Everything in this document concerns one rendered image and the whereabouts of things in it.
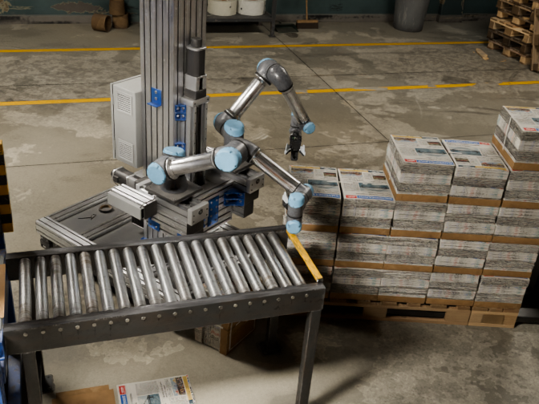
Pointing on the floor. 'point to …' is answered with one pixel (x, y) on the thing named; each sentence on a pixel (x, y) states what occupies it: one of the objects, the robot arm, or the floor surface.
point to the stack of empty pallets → (513, 29)
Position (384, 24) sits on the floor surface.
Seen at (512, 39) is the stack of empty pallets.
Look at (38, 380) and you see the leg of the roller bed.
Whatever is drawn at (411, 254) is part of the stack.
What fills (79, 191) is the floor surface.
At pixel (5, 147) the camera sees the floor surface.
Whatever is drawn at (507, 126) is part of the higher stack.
